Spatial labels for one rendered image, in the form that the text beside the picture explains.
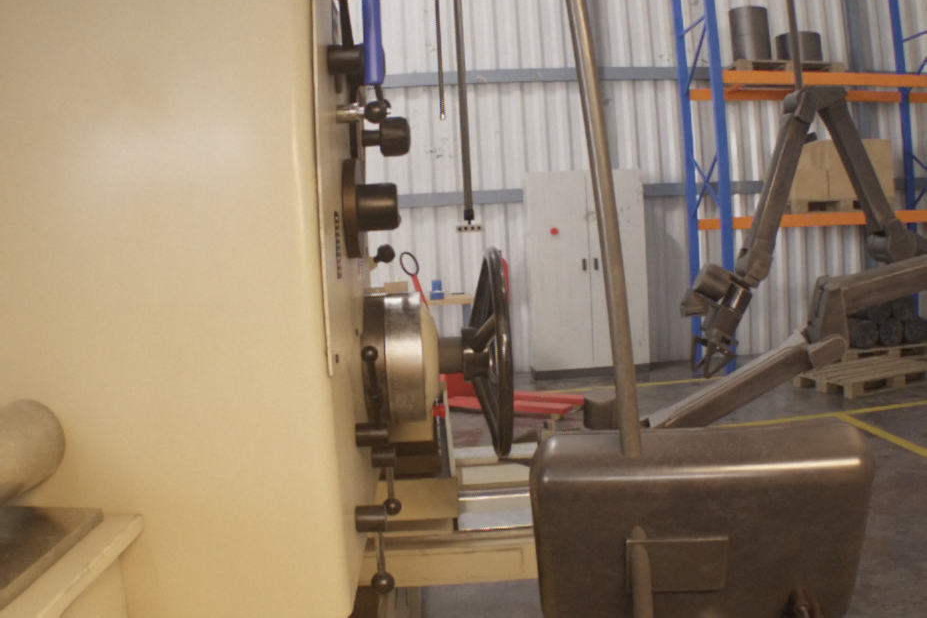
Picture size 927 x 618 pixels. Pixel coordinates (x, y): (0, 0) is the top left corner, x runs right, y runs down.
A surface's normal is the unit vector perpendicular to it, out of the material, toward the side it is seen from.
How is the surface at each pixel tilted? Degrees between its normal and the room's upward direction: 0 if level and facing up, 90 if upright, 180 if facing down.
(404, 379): 102
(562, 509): 109
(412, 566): 90
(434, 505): 90
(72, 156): 90
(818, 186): 90
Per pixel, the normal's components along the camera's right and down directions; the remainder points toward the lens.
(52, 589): -0.05, -1.00
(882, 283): -0.13, 0.22
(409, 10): 0.04, 0.04
